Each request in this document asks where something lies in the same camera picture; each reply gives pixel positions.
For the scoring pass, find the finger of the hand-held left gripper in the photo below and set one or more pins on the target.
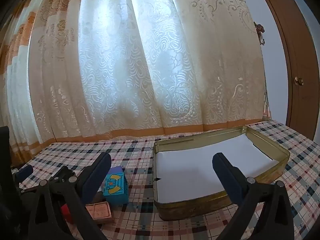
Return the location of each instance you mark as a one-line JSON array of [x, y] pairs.
[[25, 171]]

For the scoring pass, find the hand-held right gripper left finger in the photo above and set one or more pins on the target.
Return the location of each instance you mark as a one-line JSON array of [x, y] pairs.
[[96, 177]]

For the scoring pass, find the metal curtain holdback hook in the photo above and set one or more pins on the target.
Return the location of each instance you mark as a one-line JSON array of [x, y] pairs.
[[260, 31]]

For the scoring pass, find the brass door knob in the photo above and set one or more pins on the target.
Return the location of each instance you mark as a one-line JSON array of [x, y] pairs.
[[298, 80]]

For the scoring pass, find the small pink box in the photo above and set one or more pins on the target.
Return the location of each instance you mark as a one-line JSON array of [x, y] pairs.
[[98, 211]]

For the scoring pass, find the brown wooden door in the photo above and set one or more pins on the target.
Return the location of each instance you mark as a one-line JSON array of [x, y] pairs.
[[305, 55]]

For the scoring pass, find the gold metal tin box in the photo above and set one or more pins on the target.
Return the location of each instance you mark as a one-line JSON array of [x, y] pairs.
[[200, 210]]

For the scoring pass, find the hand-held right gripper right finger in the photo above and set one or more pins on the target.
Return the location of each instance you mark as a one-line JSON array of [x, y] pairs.
[[225, 170]]

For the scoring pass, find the purple toy block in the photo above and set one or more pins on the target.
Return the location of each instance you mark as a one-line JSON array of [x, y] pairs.
[[115, 171]]

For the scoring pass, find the cream and orange patterned curtain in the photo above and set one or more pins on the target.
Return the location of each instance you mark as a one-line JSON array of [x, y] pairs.
[[125, 67]]

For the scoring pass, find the curtain tassel tieback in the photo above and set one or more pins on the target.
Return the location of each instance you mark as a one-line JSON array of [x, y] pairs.
[[266, 105]]

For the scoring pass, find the red toy block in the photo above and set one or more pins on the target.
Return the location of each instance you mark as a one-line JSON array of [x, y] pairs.
[[66, 212]]

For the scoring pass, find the blue printed toy block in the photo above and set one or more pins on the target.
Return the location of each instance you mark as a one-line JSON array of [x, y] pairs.
[[115, 188]]

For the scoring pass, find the plaid tablecloth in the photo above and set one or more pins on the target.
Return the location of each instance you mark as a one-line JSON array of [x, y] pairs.
[[140, 225]]

